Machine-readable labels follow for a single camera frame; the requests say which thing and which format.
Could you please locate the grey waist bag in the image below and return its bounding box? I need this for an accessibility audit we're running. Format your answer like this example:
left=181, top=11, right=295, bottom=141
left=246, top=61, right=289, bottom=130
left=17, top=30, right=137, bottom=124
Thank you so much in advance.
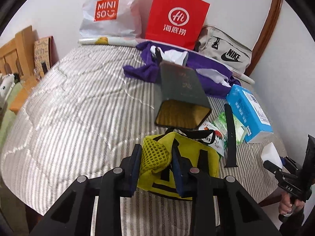
left=194, top=25, right=253, bottom=73

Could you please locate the dark wooden bed frame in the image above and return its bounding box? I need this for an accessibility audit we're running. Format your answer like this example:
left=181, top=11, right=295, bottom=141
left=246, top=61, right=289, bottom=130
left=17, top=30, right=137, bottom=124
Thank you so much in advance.
left=258, top=195, right=283, bottom=208

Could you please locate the purple towel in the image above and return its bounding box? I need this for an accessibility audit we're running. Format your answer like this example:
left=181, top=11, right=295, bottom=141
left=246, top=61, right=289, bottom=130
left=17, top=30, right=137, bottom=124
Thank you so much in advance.
left=122, top=42, right=242, bottom=97

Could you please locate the white plastic shopping bag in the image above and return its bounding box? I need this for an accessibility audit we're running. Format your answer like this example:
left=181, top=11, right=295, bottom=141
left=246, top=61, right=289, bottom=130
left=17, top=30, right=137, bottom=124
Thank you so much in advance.
left=79, top=0, right=145, bottom=40

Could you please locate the red paper bag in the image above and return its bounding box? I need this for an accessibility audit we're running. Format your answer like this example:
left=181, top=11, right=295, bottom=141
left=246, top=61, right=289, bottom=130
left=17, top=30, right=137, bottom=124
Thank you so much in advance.
left=144, top=0, right=211, bottom=51

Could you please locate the dark tin box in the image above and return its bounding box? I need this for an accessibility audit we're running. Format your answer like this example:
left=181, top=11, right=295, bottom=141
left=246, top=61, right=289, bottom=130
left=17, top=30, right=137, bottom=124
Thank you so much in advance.
left=155, top=63, right=212, bottom=129

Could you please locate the brown wooden door frame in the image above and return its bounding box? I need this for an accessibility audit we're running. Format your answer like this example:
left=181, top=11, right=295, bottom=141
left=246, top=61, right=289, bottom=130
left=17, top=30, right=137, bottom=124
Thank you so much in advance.
left=246, top=0, right=283, bottom=77

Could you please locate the wooden headboard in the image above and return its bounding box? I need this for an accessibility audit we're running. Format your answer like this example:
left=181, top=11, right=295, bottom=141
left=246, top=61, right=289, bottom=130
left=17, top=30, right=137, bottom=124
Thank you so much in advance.
left=0, top=25, right=35, bottom=79

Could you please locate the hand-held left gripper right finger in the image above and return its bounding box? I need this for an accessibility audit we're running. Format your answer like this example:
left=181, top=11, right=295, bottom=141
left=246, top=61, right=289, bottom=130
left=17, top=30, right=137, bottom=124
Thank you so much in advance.
left=171, top=143, right=283, bottom=236

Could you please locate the person's right hand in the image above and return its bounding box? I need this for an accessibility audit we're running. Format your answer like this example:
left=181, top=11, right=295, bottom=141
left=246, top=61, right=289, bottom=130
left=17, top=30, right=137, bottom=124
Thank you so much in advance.
left=279, top=192, right=306, bottom=218

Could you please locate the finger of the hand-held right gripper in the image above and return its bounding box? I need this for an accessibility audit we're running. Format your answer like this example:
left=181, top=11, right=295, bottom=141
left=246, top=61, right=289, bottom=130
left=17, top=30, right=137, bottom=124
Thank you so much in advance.
left=263, top=160, right=283, bottom=177
left=305, top=134, right=315, bottom=175

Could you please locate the black watch strap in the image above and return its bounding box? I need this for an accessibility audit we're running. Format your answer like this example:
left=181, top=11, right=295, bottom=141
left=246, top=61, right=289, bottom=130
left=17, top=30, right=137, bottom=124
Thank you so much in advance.
left=224, top=104, right=237, bottom=169

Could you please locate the green bed sheet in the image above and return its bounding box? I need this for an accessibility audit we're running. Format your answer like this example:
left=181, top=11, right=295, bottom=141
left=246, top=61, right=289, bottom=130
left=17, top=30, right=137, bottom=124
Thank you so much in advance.
left=0, top=81, right=22, bottom=148

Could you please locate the white knotted cloth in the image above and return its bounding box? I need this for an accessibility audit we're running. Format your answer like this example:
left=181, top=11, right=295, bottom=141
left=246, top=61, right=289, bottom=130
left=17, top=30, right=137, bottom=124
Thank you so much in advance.
left=195, top=68, right=233, bottom=88

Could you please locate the wooden nightstand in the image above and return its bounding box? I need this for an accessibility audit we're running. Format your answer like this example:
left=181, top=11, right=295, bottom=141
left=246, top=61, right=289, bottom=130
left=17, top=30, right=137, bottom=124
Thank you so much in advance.
left=9, top=75, right=45, bottom=115

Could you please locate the brown book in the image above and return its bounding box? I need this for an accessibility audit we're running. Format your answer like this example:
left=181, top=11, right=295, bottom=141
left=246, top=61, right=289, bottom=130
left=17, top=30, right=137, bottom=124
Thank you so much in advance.
left=33, top=36, right=54, bottom=72

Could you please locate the blue tissue pack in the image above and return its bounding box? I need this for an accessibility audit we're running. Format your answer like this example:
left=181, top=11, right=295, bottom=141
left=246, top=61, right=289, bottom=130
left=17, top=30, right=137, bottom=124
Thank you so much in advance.
left=226, top=84, right=274, bottom=144

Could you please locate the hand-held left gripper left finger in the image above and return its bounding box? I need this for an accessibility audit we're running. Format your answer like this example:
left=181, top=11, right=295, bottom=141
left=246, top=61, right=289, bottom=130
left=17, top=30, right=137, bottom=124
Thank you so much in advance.
left=27, top=144, right=143, bottom=236

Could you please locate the yellow mesh pouch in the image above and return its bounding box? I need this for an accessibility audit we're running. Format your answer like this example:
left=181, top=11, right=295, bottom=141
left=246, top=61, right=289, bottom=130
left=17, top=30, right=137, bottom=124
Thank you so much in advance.
left=136, top=131, right=221, bottom=201

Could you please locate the rolled printed paper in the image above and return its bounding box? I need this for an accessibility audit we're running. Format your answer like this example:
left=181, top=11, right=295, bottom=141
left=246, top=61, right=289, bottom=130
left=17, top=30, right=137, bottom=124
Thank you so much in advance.
left=78, top=36, right=255, bottom=84

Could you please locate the red and white snack packet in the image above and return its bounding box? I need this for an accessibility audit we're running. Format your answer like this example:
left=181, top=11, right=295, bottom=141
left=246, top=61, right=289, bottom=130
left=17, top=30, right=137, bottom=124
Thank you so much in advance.
left=198, top=123, right=228, bottom=158

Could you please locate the green wipes packet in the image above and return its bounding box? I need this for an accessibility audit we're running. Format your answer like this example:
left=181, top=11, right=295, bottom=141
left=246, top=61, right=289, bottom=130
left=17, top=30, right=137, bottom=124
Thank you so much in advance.
left=213, top=112, right=248, bottom=145

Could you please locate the white spotted plush toy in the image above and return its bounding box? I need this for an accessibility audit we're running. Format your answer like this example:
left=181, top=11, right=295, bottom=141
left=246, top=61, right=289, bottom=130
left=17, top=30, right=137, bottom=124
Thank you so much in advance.
left=0, top=75, right=15, bottom=99

